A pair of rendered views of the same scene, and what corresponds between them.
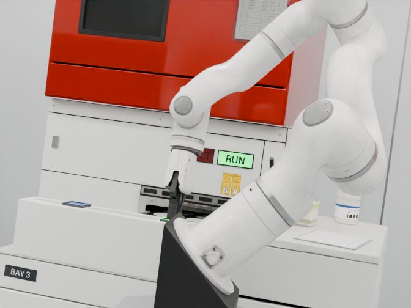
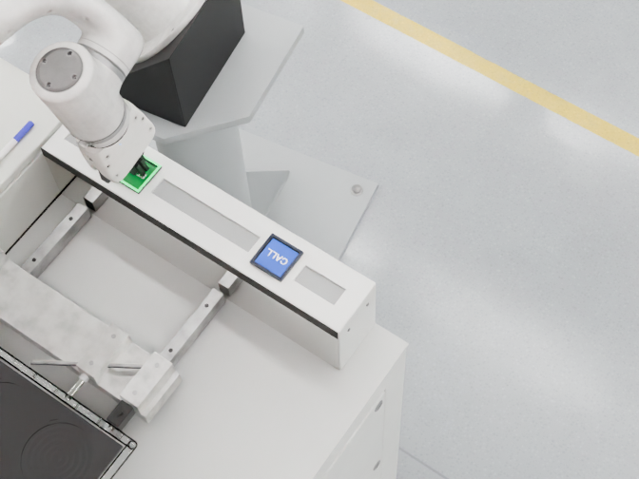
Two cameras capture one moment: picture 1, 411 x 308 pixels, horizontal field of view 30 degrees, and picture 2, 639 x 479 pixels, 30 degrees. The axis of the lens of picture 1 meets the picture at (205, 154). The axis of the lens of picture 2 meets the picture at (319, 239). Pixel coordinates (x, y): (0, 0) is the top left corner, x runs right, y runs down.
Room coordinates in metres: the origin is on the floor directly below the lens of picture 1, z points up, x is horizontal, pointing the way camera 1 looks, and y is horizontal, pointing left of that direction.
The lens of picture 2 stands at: (2.63, 0.68, 2.48)
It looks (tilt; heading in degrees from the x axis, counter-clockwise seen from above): 62 degrees down; 204
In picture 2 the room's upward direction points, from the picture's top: 4 degrees counter-clockwise
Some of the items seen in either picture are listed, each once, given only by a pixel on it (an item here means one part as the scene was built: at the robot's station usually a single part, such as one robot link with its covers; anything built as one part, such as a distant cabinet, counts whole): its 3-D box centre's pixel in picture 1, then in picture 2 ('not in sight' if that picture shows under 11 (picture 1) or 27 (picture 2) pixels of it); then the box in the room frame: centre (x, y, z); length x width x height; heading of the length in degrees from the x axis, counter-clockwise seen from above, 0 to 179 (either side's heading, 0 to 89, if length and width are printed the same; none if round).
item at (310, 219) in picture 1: (302, 211); not in sight; (2.09, -0.28, 1.00); 0.07 x 0.07 x 0.07; 67
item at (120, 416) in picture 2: not in sight; (121, 414); (2.21, 0.17, 0.90); 0.04 x 0.02 x 0.03; 165
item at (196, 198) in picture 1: (205, 199); not in sight; (2.44, -0.02, 0.96); 0.44 x 0.01 x 0.02; 75
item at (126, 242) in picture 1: (122, 241); (208, 235); (1.90, 0.18, 0.89); 0.55 x 0.09 x 0.14; 75
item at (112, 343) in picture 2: not in sight; (104, 353); (2.13, 0.11, 0.89); 0.08 x 0.03 x 0.03; 165
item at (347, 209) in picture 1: (347, 206); not in sight; (2.24, -0.43, 1.01); 0.07 x 0.07 x 0.10
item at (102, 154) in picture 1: (156, 172); not in sight; (2.50, 0.15, 1.02); 0.82 x 0.03 x 0.40; 75
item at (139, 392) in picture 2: not in sight; (147, 382); (2.15, 0.19, 0.89); 0.08 x 0.03 x 0.03; 165
